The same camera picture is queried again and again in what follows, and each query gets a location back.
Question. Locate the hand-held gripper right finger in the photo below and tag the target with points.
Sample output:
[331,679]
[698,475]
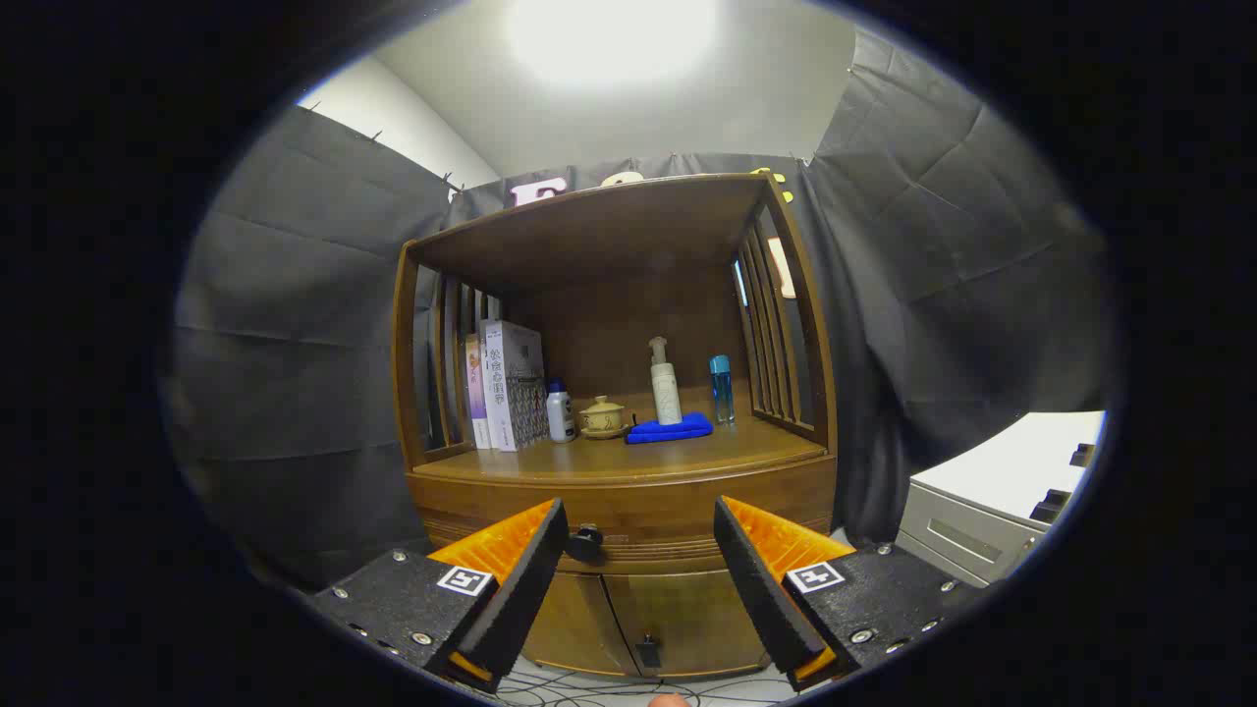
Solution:
[761,599]

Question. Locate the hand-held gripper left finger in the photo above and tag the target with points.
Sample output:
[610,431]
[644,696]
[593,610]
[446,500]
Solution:
[520,599]

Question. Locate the black drawer knob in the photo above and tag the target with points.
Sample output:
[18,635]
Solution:
[584,543]

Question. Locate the wooden drawer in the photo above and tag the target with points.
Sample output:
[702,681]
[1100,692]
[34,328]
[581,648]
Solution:
[648,506]

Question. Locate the wooden cabinet door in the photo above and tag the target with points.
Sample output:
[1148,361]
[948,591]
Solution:
[579,628]
[697,619]

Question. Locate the wooden countertop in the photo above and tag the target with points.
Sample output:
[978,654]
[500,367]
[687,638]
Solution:
[687,454]

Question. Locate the grey white drawer unit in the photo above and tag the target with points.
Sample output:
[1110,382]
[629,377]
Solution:
[982,520]

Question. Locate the wooden cabinet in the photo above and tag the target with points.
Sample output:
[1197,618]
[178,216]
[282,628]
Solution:
[609,236]

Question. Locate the white bottle blue cap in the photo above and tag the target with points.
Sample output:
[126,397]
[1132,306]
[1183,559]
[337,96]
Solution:
[560,417]

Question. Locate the blue folded cloth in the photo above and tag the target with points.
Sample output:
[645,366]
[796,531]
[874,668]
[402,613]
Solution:
[678,430]

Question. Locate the yellow lidded teacup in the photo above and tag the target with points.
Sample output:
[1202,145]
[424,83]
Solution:
[601,417]

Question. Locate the clear blue bottle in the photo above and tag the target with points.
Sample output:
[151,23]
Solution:
[722,393]

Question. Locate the thin purple book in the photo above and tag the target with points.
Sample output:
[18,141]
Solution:
[475,393]

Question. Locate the thick white patterned book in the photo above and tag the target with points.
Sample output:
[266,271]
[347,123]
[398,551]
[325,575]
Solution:
[516,383]

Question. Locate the white pump bottle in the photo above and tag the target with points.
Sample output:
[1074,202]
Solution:
[666,393]

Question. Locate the black backdrop cloth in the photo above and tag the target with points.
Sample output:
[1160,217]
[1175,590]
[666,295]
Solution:
[295,344]

